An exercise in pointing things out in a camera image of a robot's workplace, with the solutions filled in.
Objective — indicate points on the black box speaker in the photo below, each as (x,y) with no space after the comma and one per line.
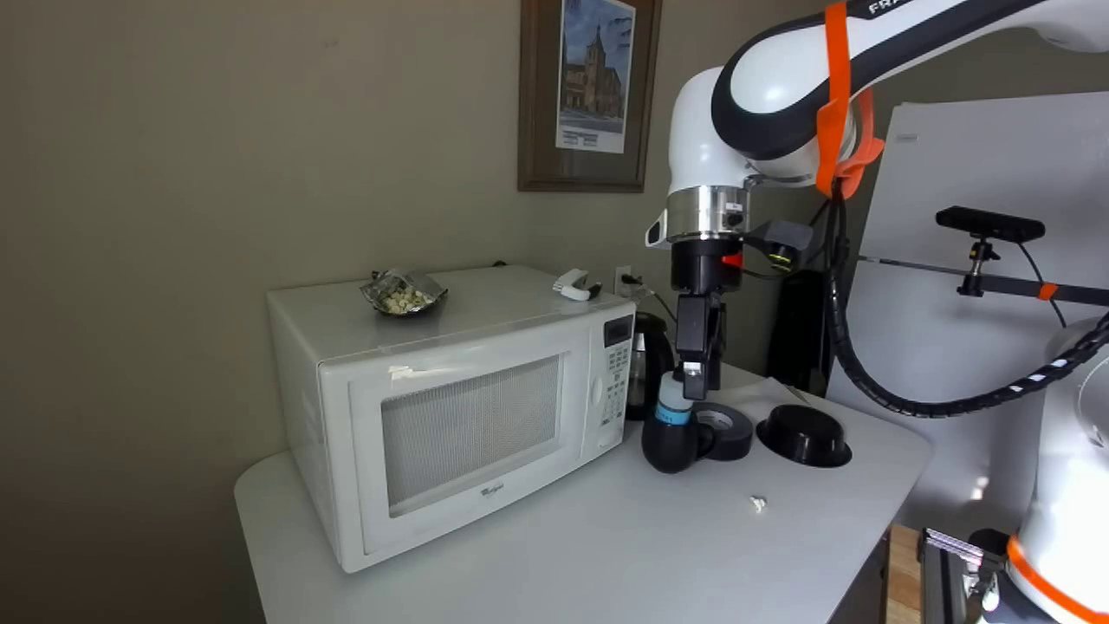
(798,343)

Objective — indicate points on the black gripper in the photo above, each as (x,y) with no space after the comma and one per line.
(696,277)

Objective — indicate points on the black cup holder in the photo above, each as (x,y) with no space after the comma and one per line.
(669,449)

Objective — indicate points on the silver popcorn snack bag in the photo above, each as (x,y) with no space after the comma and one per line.
(404,294)

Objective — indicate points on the black tape roll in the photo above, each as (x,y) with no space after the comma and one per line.
(725,433)

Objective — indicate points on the white board panel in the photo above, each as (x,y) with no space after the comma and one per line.
(1030,462)

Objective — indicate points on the black round lid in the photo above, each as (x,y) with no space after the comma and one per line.
(805,433)

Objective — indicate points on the framed wall picture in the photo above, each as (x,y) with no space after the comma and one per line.
(588,95)

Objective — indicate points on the white scrub brush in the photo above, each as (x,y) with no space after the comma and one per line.
(575,287)

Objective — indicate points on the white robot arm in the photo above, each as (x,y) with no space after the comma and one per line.
(786,108)

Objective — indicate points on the black camera on stand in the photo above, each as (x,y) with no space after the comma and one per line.
(986,230)

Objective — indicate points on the white microwave oven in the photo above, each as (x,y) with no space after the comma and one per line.
(413,428)

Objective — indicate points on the blue bottle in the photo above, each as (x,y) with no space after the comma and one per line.
(669,403)

